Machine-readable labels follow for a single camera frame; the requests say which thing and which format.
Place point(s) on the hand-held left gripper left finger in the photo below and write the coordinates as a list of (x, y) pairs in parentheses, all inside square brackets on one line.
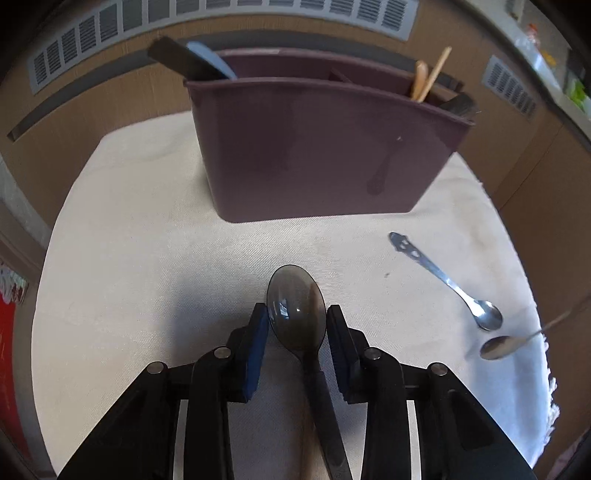
[(256, 350)]

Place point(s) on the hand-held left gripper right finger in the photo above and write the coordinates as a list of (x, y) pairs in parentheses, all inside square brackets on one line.
[(339, 350)]

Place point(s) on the maroon plastic utensil holder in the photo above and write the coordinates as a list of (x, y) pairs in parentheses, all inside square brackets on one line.
[(314, 152)]

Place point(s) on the blue plastic spoon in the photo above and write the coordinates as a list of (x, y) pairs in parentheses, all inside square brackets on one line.
[(217, 60)]

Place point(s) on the wooden chopstick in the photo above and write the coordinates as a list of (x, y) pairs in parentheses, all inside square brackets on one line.
[(438, 67)]

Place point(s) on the white tablecloth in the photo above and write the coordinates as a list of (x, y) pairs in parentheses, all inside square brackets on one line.
[(138, 277)]

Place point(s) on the patterned cloth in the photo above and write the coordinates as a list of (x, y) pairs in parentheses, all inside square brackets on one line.
[(11, 332)]

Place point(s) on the small grey ventilation grille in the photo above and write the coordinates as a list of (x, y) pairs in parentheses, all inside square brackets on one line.
[(510, 87)]

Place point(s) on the green package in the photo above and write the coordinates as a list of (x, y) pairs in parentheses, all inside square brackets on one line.
[(578, 92)]

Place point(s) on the yellow-capped bottle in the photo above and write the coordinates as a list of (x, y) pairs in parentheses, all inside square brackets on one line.
[(548, 57)]

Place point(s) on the large grey ventilation grille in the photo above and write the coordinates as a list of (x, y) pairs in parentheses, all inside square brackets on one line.
[(92, 27)]

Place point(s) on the orange drink bottle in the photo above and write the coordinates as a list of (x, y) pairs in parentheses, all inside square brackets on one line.
[(533, 34)]

